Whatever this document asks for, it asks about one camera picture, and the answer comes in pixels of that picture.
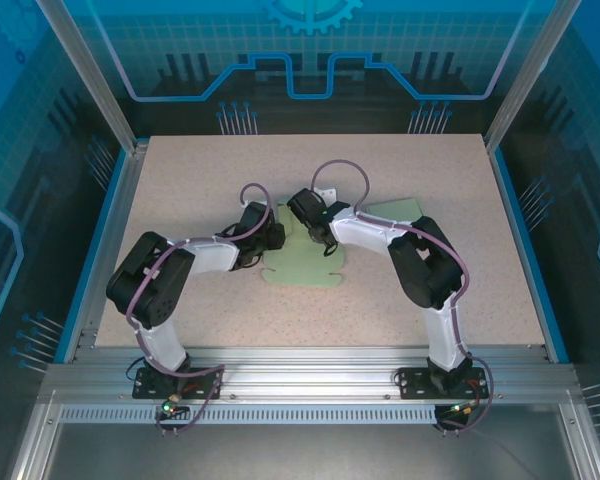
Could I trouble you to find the blue table side trim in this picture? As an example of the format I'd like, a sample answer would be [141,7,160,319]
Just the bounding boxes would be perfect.
[53,148,131,365]
[488,148,571,365]

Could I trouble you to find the grey metal lower tray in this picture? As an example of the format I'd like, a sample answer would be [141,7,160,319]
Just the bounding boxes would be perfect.
[9,389,600,480]

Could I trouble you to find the aluminium frame rail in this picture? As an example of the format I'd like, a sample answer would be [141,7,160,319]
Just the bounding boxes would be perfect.
[39,345,579,407]

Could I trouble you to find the aluminium side rail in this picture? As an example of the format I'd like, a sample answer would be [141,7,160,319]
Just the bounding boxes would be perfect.
[63,139,151,364]

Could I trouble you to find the slotted grey cable duct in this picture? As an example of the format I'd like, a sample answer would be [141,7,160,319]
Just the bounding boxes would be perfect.
[58,404,440,425]

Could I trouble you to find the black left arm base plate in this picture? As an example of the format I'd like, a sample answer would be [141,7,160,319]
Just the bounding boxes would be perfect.
[131,366,225,400]

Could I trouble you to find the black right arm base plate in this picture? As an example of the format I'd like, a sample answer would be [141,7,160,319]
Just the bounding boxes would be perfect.
[393,366,490,400]

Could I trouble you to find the aluminium enclosure post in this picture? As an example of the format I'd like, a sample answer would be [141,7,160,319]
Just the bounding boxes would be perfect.
[33,0,150,155]
[482,0,584,154]

